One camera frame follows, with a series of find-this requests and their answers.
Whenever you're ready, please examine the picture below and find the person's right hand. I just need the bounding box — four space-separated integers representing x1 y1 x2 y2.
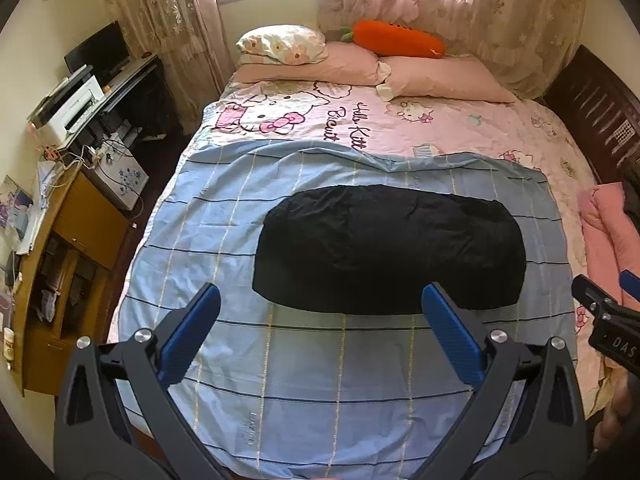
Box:
597 372 640 456

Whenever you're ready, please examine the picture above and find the dark computer desk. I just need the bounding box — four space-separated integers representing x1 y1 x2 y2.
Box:
55 52 178 161

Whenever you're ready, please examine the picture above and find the orange carrot plush toy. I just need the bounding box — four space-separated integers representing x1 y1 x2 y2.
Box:
337 20 447 59

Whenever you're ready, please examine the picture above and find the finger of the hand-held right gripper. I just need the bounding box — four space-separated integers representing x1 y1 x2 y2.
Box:
617 269 640 306
571 274 621 321

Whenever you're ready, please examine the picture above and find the dark wooden headboard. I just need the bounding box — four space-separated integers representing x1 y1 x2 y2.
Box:
542 44 640 186

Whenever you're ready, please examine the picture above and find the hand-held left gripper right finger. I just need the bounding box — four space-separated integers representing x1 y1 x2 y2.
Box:
421 282 588 480

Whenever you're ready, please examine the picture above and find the wooden cabinet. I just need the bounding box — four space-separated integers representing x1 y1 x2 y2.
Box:
10 167 138 398

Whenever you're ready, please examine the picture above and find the beige floral lace curtain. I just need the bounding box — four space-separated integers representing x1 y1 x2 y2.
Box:
95 0 228 136
310 0 586 101

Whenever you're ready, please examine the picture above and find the black computer monitor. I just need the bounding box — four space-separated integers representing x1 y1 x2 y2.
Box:
63 21 132 78

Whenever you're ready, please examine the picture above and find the white printer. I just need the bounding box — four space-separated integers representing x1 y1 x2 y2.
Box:
30 65 106 148

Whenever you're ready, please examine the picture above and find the pink pillow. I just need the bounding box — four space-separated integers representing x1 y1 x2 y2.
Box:
232 42 388 87
377 55 516 104

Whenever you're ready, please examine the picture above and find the tangle of cables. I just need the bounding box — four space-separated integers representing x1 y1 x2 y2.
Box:
37 142 118 173

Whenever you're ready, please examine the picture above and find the pink cartoon print bedsheet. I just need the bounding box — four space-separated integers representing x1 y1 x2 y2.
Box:
187 77 631 411

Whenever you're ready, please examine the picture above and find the black puffer jacket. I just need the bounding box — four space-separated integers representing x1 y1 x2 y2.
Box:
251 185 527 317

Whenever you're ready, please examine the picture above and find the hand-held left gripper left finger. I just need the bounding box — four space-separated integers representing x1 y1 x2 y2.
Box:
52 282 223 480

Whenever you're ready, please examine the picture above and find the blue plaid sheet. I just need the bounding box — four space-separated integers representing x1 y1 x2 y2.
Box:
107 140 578 480

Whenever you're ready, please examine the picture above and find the white floral print box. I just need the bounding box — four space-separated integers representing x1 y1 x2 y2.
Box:
82 132 150 212

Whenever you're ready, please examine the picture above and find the pink folded blanket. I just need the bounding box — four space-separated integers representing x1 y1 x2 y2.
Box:
577 182 640 306

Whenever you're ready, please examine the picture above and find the white floral pillow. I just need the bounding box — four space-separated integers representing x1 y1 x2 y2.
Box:
235 24 330 67

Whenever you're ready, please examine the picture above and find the stack of papers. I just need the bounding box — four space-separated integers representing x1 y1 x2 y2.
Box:
0 175 48 256

